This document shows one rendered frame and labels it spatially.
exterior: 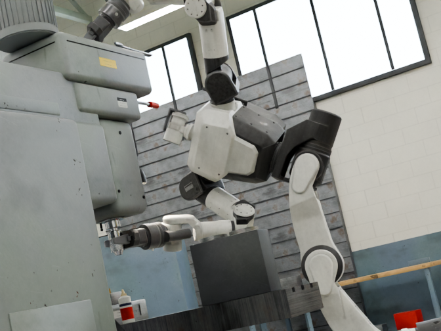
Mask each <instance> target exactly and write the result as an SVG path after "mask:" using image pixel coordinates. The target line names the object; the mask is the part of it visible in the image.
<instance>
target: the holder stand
mask: <svg viewBox="0 0 441 331"><path fill-rule="evenodd" d="M190 251H191V254H192V261H193V264H194V270H195V274H196V279H197V283H198V288H199V294H200V298H201V304H202V306H203V307H206V306H209V305H214V304H218V303H224V302H227V301H232V300H236V299H241V298H247V297H251V296H256V295H259V294H265V293H269V292H273V291H277V290H281V289H282V288H281V284H280V280H279V276H278V270H277V267H276V262H275V259H274V253H273V250H272V245H271V241H270V236H269V233H268V230H267V229H258V226H254V227H246V228H243V229H238V230H234V231H231V232H229V236H228V235H227V234H218V235H215V236H209V237H206V238H202V239H199V244H194V245H191V246H190Z"/></svg>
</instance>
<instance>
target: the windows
mask: <svg viewBox="0 0 441 331"><path fill-rule="evenodd" d="M226 23H227V26H228V32H229V35H230V40H231V44H232V49H233V52H234V58H235V61H236V66H237V70H238V75H239V76H241V75H244V74H246V73H249V72H252V71H254V70H257V69H259V68H262V67H265V66H266V71H267V74H268V78H271V74H270V68H269V65H270V64H273V63H275V62H279V61H281V60H284V59H286V58H289V57H292V56H295V55H297V54H300V53H301V54H302V57H303V62H304V66H305V70H306V75H307V78H308V83H309V86H310V91H311V94H312V98H313V101H314V102H318V101H320V100H324V99H327V98H329V97H333V96H335V95H339V94H341V93H345V92H347V91H351V90H353V89H357V88H359V87H363V86H365V85H369V84H371V83H375V82H376V81H380V80H382V79H386V78H388V77H392V76H395V75H398V74H401V73H404V72H407V71H410V70H413V69H416V68H419V67H422V66H425V65H428V64H431V63H432V60H431V56H430V53H429V49H428V46H427V42H426V39H425V34H424V31H423V27H422V24H421V19H420V17H419V12H418V9H417V5H416V2H415V0H266V1H264V2H262V3H259V4H257V5H254V6H252V7H249V8H247V9H245V10H242V11H240V12H237V13H235V14H232V15H230V16H227V17H226ZM144 52H146V53H150V54H153V56H150V57H147V56H145V57H146V63H147V67H148V73H149V76H150V82H151V86H152V92H151V93H150V94H149V95H147V96H145V97H142V98H140V99H137V100H138V101H142V102H148V101H151V102H156V103H158V104H159V105H162V104H165V103H167V102H171V101H173V105H174V109H176V110H177V104H176V99H179V98H181V97H184V96H186V95H190V94H192V93H195V92H197V91H201V90H202V87H203V85H202V81H201V76H200V70H199V67H198V62H197V58H196V52H195V49H194V44H193V40H192V34H191V33H186V34H184V35H182V36H179V37H177V38H174V39H172V40H170V41H167V42H165V43H162V44H160V45H158V46H155V47H152V48H151V49H148V50H146V51H144Z"/></svg>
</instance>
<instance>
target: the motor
mask: <svg viewBox="0 0 441 331"><path fill-rule="evenodd" d="M56 32H59V31H58V26H57V21H56V15H55V11H54V5H53V0H0V51H3V52H5V53H13V52H15V51H17V50H19V49H22V48H24V47H26V46H28V45H31V44H32V43H35V42H37V41H39V40H41V39H44V38H46V37H48V36H50V35H52V34H54V33H56Z"/></svg>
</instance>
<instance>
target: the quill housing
mask: <svg viewBox="0 0 441 331"><path fill-rule="evenodd" d="M99 123H100V125H101V126H102V127H103V130H104V136H105V139H106V146H107V149H108V155H109V159H110V165H111V169H112V175H113V179H114V185H115V191H116V195H117V199H116V201H115V202H114V203H112V204H108V205H106V206H102V207H99V208H96V209H93V210H94V217H95V221H96V224H99V221H101V220H104V219H109V218H112V217H120V216H125V218H127V217H131V216H134V215H138V214H141V213H143V212H144V211H145V210H146V208H147V203H146V197H145V194H144V188H143V184H142V178H141V174H140V169H139V165H138V159H137V153H136V150H135V144H134V140H133V134H132V130H131V126H130V125H129V124H128V123H126V122H122V121H113V120H103V119H99Z"/></svg>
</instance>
